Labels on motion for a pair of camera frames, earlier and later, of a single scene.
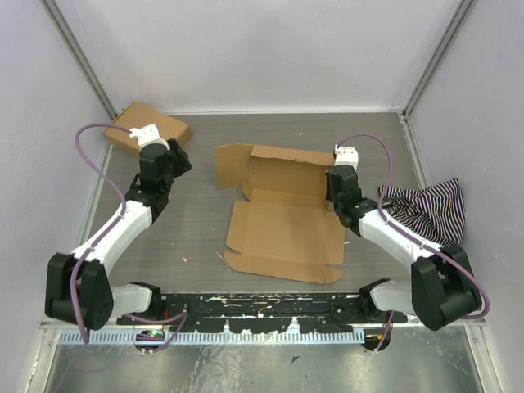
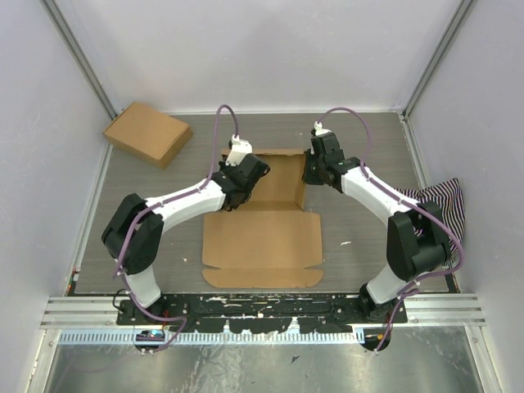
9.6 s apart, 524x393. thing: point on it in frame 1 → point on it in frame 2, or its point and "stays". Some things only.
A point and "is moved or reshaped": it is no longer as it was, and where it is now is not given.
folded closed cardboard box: (137, 115) stays
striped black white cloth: (435, 212) stays
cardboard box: (284, 228) is moved or reshaped
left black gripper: (180, 156) → (224, 169)
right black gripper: (328, 194) → (308, 178)
